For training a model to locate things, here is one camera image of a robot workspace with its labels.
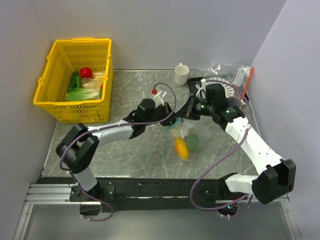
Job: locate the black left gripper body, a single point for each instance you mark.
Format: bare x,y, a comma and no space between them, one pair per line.
162,111

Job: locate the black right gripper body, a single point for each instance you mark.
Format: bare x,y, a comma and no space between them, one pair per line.
200,107

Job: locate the clear bag with blue zipper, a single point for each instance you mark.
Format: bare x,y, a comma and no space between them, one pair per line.
192,126

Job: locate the green toy bell pepper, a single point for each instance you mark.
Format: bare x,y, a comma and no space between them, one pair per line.
192,142

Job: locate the yellow orange toy mango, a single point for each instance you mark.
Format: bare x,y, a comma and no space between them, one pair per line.
181,148

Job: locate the white toy cauliflower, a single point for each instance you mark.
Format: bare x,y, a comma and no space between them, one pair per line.
178,132

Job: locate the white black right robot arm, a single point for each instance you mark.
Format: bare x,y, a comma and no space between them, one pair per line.
275,176

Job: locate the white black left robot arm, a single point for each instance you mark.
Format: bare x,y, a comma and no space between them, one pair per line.
78,147

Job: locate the clear bag with red zipper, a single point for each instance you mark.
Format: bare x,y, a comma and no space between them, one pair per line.
236,74

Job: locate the black rectangular tray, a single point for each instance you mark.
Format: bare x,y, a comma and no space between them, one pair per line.
192,82

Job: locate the white blue striped plate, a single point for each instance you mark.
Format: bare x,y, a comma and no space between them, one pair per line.
229,91

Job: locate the beige mug purple inside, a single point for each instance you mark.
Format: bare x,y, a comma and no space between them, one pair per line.
235,101

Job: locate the white ceramic mug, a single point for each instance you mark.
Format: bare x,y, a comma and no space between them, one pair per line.
181,74

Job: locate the pale yellow toy vegetable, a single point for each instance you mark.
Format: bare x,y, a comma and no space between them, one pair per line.
95,82

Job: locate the red toy tomato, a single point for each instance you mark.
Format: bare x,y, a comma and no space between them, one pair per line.
86,72

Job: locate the green toy lettuce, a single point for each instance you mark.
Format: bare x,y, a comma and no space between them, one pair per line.
82,94

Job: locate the green toy chili pepper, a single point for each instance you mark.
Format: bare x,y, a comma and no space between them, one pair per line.
78,81

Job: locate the green toy cucumber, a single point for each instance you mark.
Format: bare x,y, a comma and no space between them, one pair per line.
72,82

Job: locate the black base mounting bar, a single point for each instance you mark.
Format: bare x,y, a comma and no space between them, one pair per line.
129,194

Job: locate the yellow plastic basket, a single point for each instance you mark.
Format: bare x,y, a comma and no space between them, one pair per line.
65,57

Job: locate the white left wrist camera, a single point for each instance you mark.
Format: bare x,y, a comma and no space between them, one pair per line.
158,97

